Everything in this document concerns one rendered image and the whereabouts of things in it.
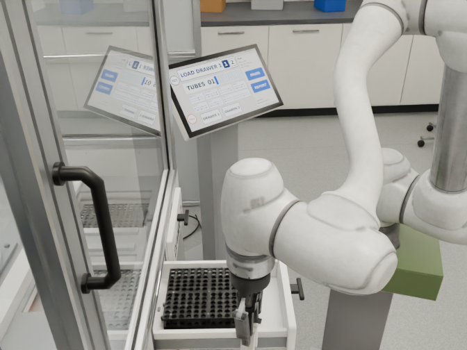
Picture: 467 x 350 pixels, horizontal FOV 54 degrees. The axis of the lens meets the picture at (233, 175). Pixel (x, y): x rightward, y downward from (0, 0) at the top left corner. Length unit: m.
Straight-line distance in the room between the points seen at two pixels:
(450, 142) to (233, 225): 0.61
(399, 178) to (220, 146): 0.96
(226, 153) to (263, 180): 1.44
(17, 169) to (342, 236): 0.42
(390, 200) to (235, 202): 0.74
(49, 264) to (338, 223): 0.38
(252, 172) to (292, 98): 3.48
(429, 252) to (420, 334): 0.99
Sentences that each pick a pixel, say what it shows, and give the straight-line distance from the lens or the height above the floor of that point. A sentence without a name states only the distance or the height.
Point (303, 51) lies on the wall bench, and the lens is 4.04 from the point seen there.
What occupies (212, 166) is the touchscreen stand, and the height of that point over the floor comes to 0.71.
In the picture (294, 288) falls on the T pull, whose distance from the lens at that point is 1.23.
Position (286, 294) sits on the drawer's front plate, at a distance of 1.19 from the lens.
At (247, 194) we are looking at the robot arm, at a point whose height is 1.40.
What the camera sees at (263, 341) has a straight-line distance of 1.18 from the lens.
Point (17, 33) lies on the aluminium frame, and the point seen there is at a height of 1.68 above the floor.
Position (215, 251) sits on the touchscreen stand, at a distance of 2.41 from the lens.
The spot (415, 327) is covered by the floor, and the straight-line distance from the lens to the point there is 2.47.
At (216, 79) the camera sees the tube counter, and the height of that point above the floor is 1.11.
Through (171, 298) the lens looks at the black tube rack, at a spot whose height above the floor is 0.90.
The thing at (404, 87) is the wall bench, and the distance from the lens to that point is 4.44.
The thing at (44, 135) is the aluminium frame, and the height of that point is 1.58.
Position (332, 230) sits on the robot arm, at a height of 1.38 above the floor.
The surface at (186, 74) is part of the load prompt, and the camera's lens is 1.92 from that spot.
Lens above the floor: 1.79
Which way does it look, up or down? 32 degrees down
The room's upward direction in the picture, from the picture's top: straight up
